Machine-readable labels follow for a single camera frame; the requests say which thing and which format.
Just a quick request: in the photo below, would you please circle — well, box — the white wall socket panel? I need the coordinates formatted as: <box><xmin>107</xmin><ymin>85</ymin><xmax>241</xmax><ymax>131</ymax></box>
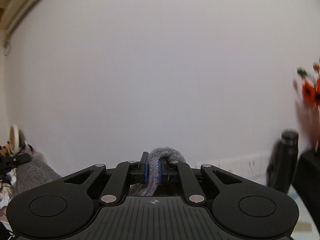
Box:
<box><xmin>196</xmin><ymin>152</ymin><xmax>272</xmax><ymax>178</ymax></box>

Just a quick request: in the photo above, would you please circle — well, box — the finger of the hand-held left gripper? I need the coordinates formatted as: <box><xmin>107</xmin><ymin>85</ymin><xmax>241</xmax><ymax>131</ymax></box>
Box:
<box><xmin>0</xmin><ymin>153</ymin><xmax>31</xmax><ymax>167</ymax></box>

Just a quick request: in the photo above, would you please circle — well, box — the person's left hand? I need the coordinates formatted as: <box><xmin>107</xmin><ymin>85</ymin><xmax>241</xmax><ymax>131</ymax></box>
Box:
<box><xmin>7</xmin><ymin>124</ymin><xmax>28</xmax><ymax>155</ymax></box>

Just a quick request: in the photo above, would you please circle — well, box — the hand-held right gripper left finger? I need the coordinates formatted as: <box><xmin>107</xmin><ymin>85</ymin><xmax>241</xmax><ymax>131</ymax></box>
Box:
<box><xmin>62</xmin><ymin>151</ymin><xmax>150</xmax><ymax>204</ymax></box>

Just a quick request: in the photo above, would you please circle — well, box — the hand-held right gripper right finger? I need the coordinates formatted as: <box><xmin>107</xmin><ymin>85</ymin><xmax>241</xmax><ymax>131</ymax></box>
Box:
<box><xmin>157</xmin><ymin>157</ymin><xmax>260</xmax><ymax>204</ymax></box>

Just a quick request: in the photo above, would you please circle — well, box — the black nightstand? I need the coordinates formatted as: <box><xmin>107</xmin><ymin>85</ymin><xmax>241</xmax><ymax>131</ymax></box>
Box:
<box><xmin>292</xmin><ymin>149</ymin><xmax>320</xmax><ymax>207</ymax></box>

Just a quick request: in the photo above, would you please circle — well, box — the grey knit sweater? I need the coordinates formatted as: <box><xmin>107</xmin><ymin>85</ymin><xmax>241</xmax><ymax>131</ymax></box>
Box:
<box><xmin>12</xmin><ymin>147</ymin><xmax>187</xmax><ymax>200</ymax></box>

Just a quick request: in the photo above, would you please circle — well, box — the black bottle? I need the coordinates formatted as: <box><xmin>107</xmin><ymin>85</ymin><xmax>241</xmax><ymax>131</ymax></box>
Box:
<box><xmin>280</xmin><ymin>129</ymin><xmax>300</xmax><ymax>194</ymax></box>

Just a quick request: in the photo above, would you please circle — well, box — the person's floral print clothing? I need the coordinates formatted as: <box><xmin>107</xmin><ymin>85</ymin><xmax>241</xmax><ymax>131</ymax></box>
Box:
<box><xmin>0</xmin><ymin>140</ymin><xmax>33</xmax><ymax>240</ymax></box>

